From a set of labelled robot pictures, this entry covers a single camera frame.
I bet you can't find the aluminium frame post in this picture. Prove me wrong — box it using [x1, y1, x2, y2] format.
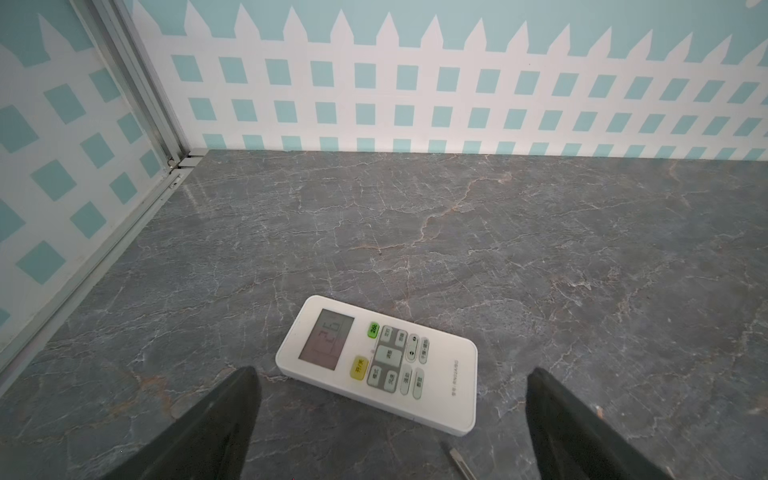
[71, 0, 207, 170]

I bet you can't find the white remote with batteries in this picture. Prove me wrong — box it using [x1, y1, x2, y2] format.
[275, 295, 478, 436]

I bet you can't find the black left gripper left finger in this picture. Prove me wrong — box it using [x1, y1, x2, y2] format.
[104, 366, 261, 479]

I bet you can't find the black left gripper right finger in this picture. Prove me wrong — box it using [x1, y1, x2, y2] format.
[525, 367, 669, 479]

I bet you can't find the clear handle screwdriver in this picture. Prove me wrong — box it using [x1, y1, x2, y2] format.
[448, 447, 477, 480]

